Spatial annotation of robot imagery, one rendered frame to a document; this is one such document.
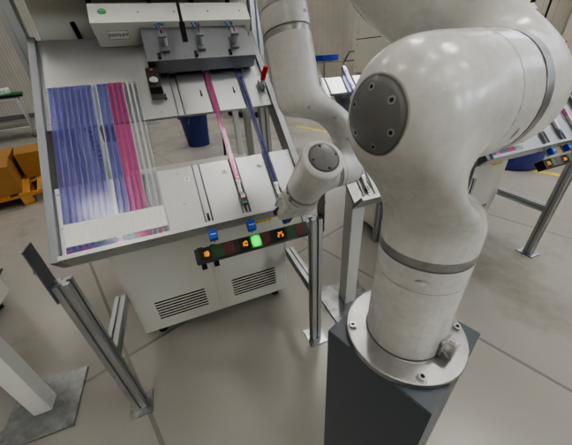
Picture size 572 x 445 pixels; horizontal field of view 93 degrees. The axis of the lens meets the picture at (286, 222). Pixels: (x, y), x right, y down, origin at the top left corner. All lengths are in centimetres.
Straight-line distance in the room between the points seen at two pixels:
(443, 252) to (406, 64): 20
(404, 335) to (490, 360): 107
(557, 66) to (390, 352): 39
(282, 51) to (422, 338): 51
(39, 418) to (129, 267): 64
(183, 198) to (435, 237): 67
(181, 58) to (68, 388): 133
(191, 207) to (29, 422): 106
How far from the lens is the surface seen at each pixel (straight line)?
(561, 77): 36
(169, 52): 106
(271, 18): 59
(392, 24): 39
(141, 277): 127
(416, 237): 34
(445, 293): 40
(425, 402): 48
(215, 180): 85
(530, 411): 145
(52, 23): 137
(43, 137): 101
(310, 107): 56
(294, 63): 56
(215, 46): 109
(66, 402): 153
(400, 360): 49
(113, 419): 140
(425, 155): 24
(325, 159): 52
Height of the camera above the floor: 111
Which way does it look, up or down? 31 degrees down
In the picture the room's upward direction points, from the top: 4 degrees counter-clockwise
